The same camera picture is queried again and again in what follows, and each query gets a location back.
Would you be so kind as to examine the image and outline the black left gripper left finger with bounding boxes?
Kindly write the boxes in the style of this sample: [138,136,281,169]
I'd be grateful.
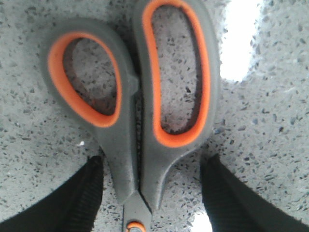
[0,156,103,232]

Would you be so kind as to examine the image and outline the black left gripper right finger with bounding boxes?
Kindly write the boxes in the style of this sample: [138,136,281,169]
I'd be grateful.
[200,155,309,232]

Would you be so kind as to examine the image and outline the grey orange handled scissors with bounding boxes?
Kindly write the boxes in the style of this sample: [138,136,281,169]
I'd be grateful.
[42,0,220,232]

